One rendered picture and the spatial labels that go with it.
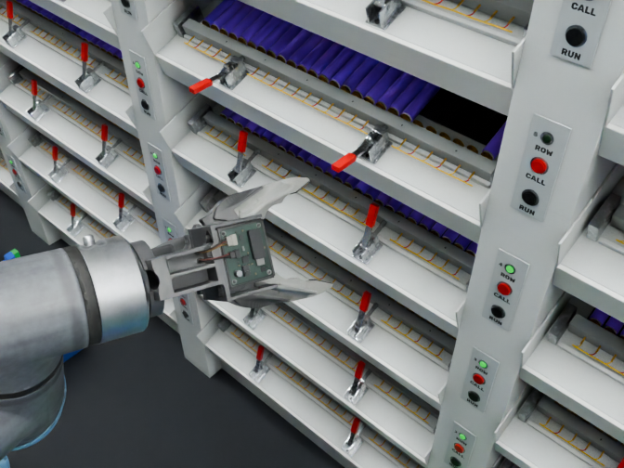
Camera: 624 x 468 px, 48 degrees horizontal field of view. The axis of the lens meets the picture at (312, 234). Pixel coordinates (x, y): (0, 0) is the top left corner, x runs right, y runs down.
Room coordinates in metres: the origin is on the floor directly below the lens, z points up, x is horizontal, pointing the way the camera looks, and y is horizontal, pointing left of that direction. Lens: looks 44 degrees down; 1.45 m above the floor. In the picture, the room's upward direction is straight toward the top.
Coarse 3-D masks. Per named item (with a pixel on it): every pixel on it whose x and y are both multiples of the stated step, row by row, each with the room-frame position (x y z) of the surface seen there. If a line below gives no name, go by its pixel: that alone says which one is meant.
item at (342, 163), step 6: (366, 138) 0.73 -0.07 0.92; (366, 144) 0.73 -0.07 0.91; (372, 144) 0.73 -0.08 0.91; (354, 150) 0.71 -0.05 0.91; (360, 150) 0.71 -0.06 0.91; (366, 150) 0.72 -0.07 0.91; (348, 156) 0.70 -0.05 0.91; (354, 156) 0.70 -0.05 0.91; (336, 162) 0.69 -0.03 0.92; (342, 162) 0.69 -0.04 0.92; (348, 162) 0.69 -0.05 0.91; (336, 168) 0.68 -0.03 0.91; (342, 168) 0.68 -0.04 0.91
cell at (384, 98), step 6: (402, 72) 0.84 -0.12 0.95; (402, 78) 0.83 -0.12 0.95; (408, 78) 0.83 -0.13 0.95; (396, 84) 0.82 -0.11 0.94; (402, 84) 0.82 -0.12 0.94; (408, 84) 0.83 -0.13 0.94; (390, 90) 0.81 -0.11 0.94; (396, 90) 0.81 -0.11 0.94; (402, 90) 0.82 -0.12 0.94; (384, 96) 0.80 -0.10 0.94; (390, 96) 0.80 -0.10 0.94; (396, 96) 0.81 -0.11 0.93; (384, 102) 0.79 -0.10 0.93; (390, 102) 0.80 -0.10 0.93
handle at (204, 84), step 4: (224, 68) 0.91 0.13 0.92; (228, 68) 0.91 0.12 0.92; (220, 72) 0.90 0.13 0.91; (224, 72) 0.90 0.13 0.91; (228, 72) 0.90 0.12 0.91; (216, 76) 0.89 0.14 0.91; (220, 76) 0.89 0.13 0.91; (224, 76) 0.90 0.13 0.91; (204, 80) 0.88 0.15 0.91; (208, 80) 0.88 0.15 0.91; (212, 80) 0.88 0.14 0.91; (216, 80) 0.89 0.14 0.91; (196, 84) 0.87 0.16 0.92; (200, 84) 0.87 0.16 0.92; (204, 84) 0.87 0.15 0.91; (208, 84) 0.87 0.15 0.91; (212, 84) 0.88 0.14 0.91; (192, 88) 0.86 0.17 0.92; (196, 88) 0.86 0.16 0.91; (200, 88) 0.86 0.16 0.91; (204, 88) 0.87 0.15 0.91; (192, 92) 0.86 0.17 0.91; (196, 92) 0.86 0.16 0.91
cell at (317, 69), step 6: (330, 48) 0.91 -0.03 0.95; (336, 48) 0.91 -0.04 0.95; (342, 48) 0.91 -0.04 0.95; (324, 54) 0.90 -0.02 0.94; (330, 54) 0.90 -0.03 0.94; (336, 54) 0.91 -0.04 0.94; (318, 60) 0.89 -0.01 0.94; (324, 60) 0.89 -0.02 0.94; (330, 60) 0.89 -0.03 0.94; (312, 66) 0.89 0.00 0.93; (318, 66) 0.88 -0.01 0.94; (324, 66) 0.89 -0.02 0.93; (318, 72) 0.88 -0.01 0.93
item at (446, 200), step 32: (192, 0) 1.07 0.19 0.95; (160, 32) 1.02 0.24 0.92; (160, 64) 1.01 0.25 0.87; (192, 64) 0.96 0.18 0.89; (224, 96) 0.90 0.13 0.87; (256, 96) 0.87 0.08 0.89; (288, 96) 0.86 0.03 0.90; (288, 128) 0.81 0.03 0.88; (320, 128) 0.79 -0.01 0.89; (352, 128) 0.78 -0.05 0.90; (448, 128) 0.75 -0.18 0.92; (384, 160) 0.72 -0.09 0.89; (416, 160) 0.71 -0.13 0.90; (384, 192) 0.71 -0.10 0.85; (416, 192) 0.66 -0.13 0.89; (448, 192) 0.66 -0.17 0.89; (480, 192) 0.65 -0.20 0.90; (448, 224) 0.64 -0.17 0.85; (480, 224) 0.60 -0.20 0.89
